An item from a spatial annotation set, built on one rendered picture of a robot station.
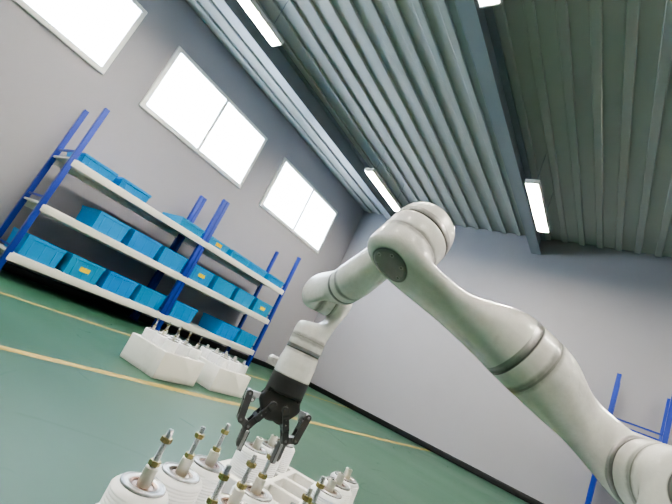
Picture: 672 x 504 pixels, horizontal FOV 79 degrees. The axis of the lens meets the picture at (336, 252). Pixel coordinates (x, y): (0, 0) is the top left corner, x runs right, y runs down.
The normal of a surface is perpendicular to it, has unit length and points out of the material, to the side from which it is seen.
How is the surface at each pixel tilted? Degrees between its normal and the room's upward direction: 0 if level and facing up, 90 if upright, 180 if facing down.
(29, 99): 90
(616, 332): 90
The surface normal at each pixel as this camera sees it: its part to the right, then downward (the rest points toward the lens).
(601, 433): 0.33, -0.02
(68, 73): 0.77, 0.18
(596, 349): -0.49, -0.44
